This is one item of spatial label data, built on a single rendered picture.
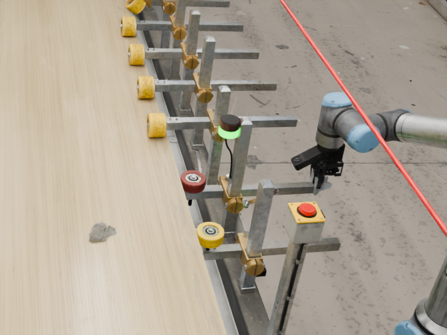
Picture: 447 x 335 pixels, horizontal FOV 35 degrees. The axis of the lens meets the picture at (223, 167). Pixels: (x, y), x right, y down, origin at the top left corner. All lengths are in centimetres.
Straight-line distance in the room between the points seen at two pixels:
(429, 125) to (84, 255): 101
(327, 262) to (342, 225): 30
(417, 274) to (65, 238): 197
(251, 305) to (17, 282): 68
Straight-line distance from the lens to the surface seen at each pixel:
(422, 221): 382
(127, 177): 220
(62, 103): 254
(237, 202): 220
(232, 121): 206
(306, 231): 164
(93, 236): 197
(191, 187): 218
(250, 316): 209
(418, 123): 209
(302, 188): 234
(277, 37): 535
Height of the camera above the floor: 223
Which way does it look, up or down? 36 degrees down
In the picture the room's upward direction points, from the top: 9 degrees clockwise
